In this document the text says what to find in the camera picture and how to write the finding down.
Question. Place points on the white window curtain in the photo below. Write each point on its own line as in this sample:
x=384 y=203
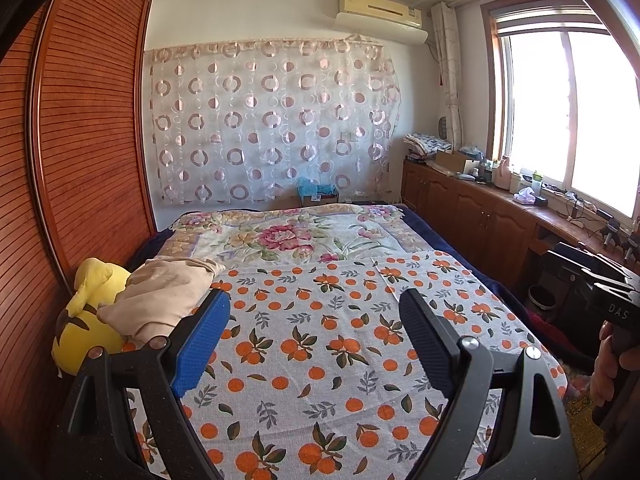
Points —
x=450 y=75

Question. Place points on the cardboard box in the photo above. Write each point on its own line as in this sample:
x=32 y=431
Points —
x=452 y=162

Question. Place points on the wooden framed window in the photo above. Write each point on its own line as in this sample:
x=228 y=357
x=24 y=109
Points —
x=540 y=110

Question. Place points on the yellow plush toy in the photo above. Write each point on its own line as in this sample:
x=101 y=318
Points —
x=85 y=330

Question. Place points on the small waste bin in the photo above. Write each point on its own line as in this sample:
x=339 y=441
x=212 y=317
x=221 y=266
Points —
x=542 y=297

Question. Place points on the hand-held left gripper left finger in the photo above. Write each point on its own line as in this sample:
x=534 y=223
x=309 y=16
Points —
x=202 y=345

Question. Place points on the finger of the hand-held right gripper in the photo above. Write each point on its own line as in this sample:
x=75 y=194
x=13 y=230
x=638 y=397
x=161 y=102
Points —
x=570 y=267

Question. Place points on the orange fruit print bedsheet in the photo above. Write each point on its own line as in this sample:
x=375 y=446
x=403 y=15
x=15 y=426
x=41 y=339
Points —
x=340 y=320

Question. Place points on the person's right hand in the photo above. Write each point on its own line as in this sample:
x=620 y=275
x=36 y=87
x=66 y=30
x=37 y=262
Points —
x=602 y=370

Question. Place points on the folded patterned cloth stack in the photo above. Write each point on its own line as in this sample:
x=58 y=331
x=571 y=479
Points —
x=427 y=144

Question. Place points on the wooden side cabinet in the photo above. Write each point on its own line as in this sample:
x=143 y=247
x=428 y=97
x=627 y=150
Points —
x=475 y=215

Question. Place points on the beige printed t-shirt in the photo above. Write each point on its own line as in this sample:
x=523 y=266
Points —
x=155 y=290

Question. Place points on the blue bag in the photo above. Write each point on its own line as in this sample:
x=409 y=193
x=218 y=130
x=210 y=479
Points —
x=317 y=190

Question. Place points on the floral blanket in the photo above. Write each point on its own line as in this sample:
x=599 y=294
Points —
x=280 y=235

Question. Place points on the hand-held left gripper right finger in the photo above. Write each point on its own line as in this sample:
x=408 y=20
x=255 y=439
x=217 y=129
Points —
x=430 y=345

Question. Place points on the red cloth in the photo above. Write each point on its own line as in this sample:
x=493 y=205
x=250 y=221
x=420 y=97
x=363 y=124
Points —
x=560 y=335

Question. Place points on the wooden slatted wardrobe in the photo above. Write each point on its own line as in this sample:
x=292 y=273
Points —
x=75 y=135

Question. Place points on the wall air conditioner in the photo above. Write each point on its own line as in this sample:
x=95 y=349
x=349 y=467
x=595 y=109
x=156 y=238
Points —
x=380 y=15

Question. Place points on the sheer circle pattern curtain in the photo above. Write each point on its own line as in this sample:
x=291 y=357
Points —
x=275 y=120

